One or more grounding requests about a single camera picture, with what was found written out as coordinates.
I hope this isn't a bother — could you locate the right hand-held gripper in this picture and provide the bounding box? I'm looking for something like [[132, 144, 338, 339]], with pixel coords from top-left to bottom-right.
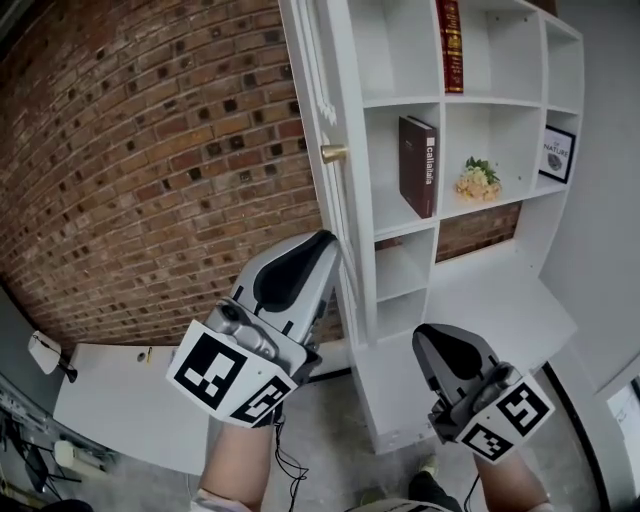
[[412, 322, 557, 464]]

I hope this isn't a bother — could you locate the red book with gold print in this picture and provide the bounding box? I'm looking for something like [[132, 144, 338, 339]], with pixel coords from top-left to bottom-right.
[[435, 0, 465, 96]]

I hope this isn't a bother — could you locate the person's left forearm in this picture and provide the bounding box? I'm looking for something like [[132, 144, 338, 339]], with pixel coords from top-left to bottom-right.
[[197, 418, 282, 512]]

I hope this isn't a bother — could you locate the black tripod stand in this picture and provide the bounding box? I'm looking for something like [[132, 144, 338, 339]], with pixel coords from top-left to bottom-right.
[[0, 414, 84, 504]]

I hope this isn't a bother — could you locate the black cable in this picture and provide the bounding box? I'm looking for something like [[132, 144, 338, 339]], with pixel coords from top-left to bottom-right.
[[271, 418, 310, 512], [462, 471, 482, 512]]

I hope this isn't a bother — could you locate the white shelf cabinet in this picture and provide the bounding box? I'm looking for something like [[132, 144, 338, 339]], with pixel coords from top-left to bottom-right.
[[343, 0, 586, 456]]

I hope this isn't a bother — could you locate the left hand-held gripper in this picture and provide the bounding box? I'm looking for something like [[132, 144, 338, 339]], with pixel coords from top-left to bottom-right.
[[166, 228, 344, 430]]

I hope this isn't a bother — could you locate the person's dark trouser leg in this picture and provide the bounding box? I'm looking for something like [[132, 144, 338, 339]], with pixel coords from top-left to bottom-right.
[[407, 470, 464, 512]]

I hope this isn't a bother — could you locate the pale yellow flower bouquet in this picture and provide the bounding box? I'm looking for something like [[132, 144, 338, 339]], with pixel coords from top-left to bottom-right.
[[454, 155, 503, 203]]

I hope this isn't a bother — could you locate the white table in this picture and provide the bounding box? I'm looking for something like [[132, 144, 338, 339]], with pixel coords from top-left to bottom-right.
[[51, 341, 212, 477]]

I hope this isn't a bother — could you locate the small white box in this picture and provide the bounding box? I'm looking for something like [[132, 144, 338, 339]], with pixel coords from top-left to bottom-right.
[[53, 439, 77, 469]]

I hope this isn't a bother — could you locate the white desk lamp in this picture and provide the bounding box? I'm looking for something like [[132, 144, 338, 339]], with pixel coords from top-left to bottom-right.
[[27, 329, 79, 385]]

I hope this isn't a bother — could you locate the dark brown book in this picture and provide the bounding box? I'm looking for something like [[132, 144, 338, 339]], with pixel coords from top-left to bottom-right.
[[397, 115, 439, 220]]

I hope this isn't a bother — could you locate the black framed picture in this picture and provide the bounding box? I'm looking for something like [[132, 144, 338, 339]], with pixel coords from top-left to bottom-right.
[[537, 124, 578, 185]]

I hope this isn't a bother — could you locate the person's right forearm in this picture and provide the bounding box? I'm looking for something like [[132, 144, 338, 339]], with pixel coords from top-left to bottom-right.
[[469, 444, 552, 512]]

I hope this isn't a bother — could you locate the white cabinet door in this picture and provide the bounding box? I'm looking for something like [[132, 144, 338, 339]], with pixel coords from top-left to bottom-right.
[[278, 0, 372, 347]]

